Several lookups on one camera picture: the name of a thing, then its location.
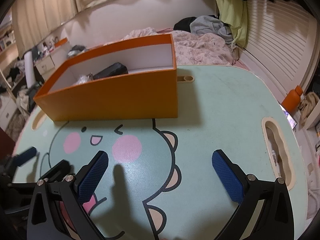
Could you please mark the black cloth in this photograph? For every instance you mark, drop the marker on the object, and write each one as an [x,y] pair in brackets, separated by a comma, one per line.
[185,23]

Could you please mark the lit screen device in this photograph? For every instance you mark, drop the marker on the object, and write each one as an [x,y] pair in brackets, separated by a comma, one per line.
[290,119]

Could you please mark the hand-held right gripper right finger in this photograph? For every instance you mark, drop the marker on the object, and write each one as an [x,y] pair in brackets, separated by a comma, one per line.
[227,177]

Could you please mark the grey striped cloth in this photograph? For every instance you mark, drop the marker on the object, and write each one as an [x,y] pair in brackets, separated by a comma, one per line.
[77,50]

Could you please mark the plain cardboard box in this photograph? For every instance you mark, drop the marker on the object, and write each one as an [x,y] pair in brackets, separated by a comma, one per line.
[45,63]

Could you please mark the beige crumpled cloth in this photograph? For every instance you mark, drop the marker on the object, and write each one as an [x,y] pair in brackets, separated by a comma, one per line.
[308,107]

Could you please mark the shiny crumpled plastic packet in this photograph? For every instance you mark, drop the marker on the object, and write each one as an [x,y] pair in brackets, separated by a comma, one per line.
[83,78]

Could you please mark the white paper roll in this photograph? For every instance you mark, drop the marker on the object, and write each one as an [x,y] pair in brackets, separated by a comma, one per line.
[29,67]

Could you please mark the orange bottle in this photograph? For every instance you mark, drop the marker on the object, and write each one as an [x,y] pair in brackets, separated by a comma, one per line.
[292,98]

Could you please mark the orange cardboard box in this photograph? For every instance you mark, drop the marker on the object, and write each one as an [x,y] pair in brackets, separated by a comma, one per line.
[112,100]

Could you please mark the black pouch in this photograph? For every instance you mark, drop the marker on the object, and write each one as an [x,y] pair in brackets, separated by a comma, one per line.
[112,70]

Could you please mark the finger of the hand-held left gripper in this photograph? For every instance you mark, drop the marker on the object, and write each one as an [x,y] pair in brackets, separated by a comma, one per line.
[26,155]
[58,168]

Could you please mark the light green cloth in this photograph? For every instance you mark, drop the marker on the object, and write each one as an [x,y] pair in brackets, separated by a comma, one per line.
[232,12]

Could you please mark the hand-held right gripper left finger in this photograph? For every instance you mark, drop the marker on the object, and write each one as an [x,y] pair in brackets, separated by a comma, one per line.
[92,177]

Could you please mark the beige curtain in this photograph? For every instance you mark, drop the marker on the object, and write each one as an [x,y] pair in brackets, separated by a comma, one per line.
[50,5]

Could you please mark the white padded headboard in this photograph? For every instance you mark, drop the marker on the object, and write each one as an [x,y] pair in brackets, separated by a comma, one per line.
[137,12]

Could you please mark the pink floral blanket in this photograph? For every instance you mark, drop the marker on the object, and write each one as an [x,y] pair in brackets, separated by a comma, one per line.
[200,47]

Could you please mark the grey hoodie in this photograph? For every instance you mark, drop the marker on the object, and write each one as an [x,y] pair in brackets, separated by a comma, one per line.
[210,27]

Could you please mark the box with orange lid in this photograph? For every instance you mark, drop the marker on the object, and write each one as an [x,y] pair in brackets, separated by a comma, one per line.
[61,42]

